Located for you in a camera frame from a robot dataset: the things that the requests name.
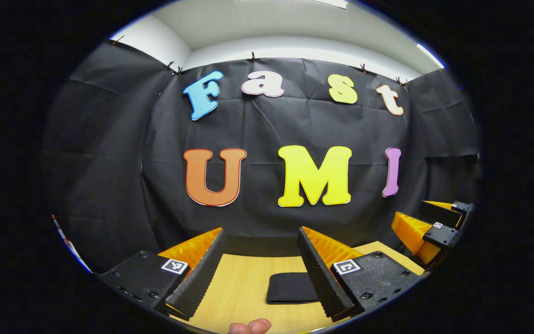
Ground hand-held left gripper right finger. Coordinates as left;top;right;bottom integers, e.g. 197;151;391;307
296;225;421;323

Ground black backdrop cloth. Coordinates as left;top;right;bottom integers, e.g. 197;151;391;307
42;39;481;274

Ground row of black cloth clips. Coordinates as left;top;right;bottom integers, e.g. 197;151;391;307
111;35;410;87

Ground black jeans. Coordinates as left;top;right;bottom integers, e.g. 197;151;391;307
266;272;321;305

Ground ceiling light panel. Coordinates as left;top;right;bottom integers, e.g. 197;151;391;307
416;43;445;70
311;0;349;10

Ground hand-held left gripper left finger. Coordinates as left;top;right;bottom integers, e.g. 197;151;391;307
96;226;228;321

